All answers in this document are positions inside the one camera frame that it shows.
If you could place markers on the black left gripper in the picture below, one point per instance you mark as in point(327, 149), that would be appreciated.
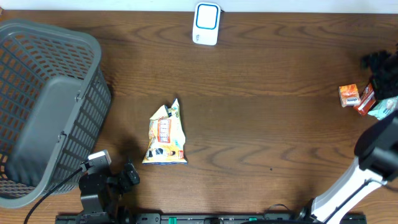
point(125, 182)

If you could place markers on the red candy bar wrapper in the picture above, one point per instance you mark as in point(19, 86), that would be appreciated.
point(367, 100)

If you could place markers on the green white packet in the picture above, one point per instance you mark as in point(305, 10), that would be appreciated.
point(384, 108)

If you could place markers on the orange small box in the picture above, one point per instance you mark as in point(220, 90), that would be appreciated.
point(349, 95)

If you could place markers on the yellow snack bag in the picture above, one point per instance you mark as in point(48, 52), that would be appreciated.
point(166, 137)

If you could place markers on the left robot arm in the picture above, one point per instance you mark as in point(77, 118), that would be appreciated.
point(101, 191)

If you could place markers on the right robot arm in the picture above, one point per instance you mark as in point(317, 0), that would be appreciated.
point(375, 161)

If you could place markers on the white barcode scanner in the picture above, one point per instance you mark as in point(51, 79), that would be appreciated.
point(206, 23)

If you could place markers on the grey plastic basket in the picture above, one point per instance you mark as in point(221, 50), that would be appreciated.
point(54, 100)

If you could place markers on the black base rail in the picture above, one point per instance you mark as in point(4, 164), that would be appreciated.
point(155, 218)

